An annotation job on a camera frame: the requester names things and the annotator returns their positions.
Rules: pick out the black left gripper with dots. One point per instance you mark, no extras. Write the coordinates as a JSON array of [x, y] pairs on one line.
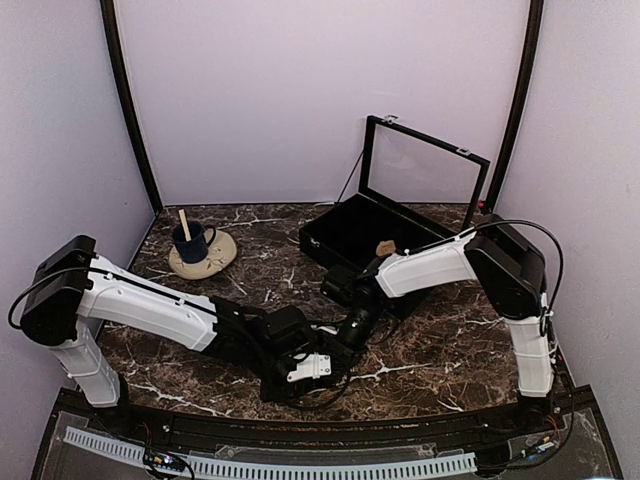
[[273, 394]]

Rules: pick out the tan brown sock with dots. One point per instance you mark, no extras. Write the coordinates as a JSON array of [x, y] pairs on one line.
[[385, 248]]

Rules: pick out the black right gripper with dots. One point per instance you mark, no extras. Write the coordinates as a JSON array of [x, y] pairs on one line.
[[341, 349]]

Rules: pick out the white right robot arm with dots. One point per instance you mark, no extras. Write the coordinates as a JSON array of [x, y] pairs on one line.
[[510, 269]]

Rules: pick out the dark blue mug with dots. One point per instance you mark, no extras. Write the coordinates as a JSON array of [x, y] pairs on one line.
[[197, 248]]

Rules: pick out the beige ceramic saucer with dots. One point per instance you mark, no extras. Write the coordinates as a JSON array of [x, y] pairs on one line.
[[222, 251]]

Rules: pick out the black glass-lid display box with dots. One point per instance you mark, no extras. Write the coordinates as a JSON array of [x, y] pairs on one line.
[[413, 189]]

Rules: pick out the white slotted cable duct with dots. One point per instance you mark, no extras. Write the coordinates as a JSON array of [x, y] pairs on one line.
[[260, 463]]

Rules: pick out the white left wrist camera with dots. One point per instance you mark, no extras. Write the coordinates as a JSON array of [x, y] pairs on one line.
[[310, 366]]

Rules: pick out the black table edge rail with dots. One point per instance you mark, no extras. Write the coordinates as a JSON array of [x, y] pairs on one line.
[[482, 428]]

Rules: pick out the wooden stir stick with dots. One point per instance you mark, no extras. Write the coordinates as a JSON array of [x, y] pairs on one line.
[[185, 225]]

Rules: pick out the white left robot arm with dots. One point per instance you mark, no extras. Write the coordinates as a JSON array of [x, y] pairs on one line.
[[75, 285]]

